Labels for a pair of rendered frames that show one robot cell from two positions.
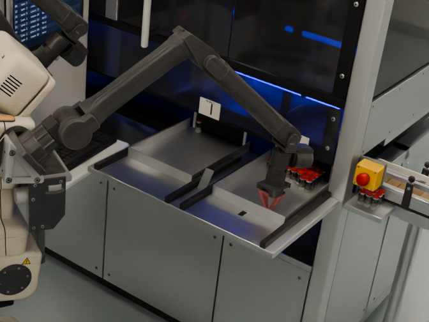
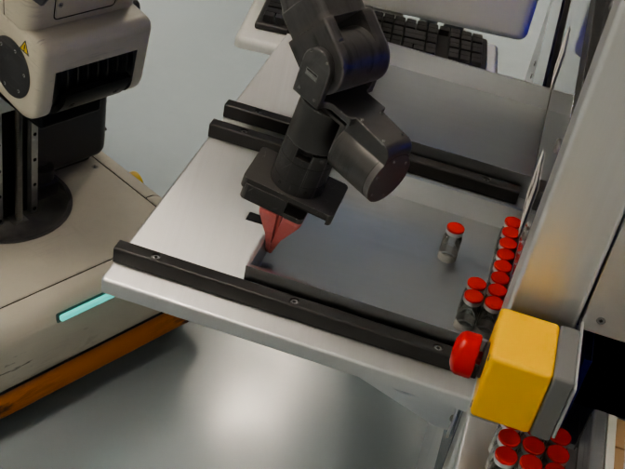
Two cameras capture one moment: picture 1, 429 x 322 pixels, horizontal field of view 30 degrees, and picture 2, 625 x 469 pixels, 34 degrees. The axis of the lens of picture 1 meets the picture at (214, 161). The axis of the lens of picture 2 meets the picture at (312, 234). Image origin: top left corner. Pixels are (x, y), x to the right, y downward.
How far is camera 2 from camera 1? 2.09 m
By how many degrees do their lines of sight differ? 57
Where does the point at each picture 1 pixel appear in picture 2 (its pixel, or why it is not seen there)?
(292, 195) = (418, 300)
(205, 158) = (467, 151)
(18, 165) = not seen: outside the picture
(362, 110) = (574, 139)
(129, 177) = (289, 66)
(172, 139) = (500, 103)
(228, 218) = (221, 198)
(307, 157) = (361, 160)
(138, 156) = not seen: hidden behind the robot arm
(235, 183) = (390, 200)
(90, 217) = not seen: hidden behind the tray
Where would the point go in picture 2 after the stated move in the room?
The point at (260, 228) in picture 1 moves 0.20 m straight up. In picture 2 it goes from (208, 251) to (230, 95)
